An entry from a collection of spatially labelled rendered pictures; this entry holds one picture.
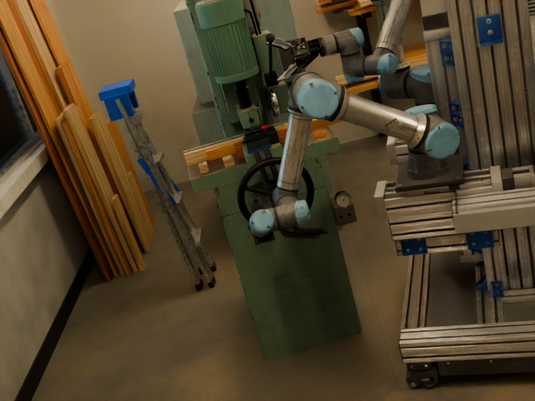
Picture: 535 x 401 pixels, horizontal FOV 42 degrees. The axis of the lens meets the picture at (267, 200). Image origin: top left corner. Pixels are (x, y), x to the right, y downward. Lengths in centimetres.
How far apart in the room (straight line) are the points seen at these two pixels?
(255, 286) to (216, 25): 106
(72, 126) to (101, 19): 142
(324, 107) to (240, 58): 68
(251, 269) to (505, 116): 115
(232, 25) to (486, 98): 95
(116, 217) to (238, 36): 180
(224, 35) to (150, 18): 253
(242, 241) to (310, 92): 93
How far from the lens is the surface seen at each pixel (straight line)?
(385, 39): 263
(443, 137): 222
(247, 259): 285
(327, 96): 207
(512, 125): 255
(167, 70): 522
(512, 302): 280
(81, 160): 402
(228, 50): 268
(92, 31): 525
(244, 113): 276
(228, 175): 270
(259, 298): 294
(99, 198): 410
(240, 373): 309
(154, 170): 355
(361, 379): 288
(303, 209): 221
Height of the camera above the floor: 178
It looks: 22 degrees down
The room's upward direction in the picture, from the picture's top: 15 degrees counter-clockwise
